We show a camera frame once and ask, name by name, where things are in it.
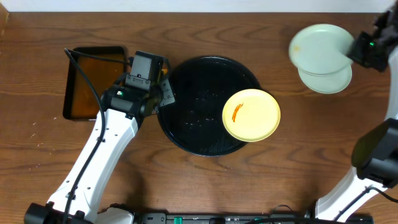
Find green plate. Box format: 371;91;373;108
298;65;352;94
289;24;354;75

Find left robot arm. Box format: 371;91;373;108
24;75;175;224

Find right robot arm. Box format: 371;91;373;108
313;31;397;223

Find yellow plate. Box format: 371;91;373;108
221;89;281;142

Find black rectangular water tray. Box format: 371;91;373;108
62;45;128;121

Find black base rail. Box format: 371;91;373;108
139;212;374;224

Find round black tray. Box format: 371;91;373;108
157;56;261;157

